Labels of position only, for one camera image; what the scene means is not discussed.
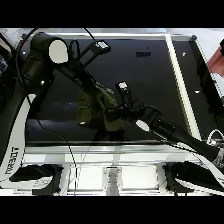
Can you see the olive green garment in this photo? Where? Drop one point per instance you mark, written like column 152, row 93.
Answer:
column 106, row 103

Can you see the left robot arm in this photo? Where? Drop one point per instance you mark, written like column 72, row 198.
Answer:
column 23, row 100

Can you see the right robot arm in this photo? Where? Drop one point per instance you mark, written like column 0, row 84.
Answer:
column 176, row 131

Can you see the red garment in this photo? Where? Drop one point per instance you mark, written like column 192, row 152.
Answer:
column 217, row 61

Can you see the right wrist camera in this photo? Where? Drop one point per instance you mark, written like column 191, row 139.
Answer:
column 124, row 89

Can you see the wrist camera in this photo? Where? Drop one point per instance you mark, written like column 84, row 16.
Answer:
column 96, row 48
column 124, row 89

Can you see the silver frame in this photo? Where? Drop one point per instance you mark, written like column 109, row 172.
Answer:
column 113, row 166

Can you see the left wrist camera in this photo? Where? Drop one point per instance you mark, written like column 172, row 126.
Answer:
column 96, row 48

